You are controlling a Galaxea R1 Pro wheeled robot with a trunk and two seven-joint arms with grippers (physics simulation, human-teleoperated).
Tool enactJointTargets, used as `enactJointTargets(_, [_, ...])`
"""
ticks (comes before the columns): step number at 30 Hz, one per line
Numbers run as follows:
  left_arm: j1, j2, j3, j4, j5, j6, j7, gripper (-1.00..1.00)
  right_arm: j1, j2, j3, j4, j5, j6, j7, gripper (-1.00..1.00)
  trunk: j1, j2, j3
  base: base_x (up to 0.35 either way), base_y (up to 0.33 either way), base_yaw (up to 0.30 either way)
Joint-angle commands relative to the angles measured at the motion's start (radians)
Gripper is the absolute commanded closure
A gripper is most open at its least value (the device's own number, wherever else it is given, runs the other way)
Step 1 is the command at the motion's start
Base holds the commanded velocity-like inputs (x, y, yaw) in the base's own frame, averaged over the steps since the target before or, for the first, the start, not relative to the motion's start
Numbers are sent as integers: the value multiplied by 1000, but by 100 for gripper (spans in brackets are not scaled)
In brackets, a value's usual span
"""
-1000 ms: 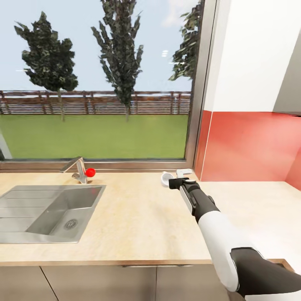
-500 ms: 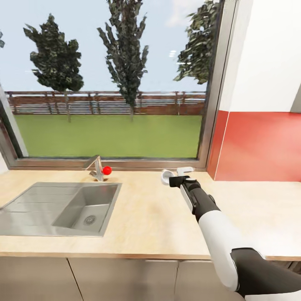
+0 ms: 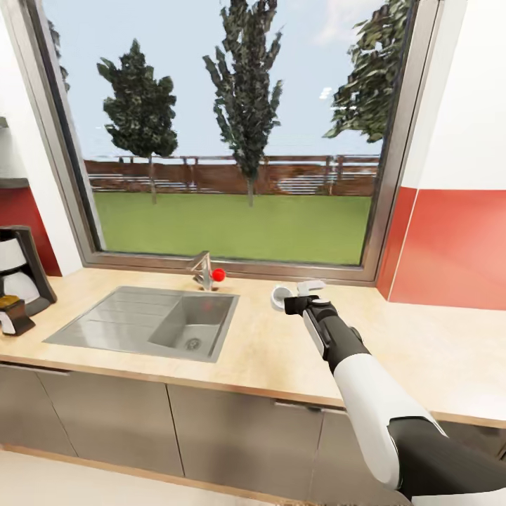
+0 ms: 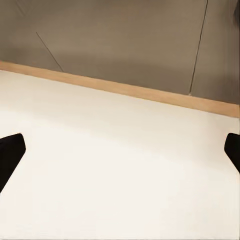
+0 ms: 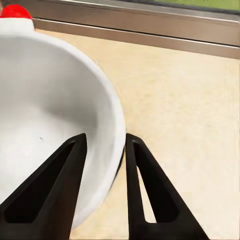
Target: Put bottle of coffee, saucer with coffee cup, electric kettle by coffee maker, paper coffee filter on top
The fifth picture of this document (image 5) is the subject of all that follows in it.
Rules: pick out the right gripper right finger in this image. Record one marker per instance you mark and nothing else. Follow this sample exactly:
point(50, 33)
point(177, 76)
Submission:
point(174, 220)

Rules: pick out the countertop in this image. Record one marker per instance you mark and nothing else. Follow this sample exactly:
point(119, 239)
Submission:
point(185, 106)

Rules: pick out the coffee cup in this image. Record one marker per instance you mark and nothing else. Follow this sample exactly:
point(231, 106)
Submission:
point(50, 91)

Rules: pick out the fixed window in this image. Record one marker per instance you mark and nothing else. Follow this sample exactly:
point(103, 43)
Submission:
point(208, 27)

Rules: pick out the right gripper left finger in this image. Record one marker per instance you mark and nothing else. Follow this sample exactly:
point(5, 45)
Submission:
point(43, 206)

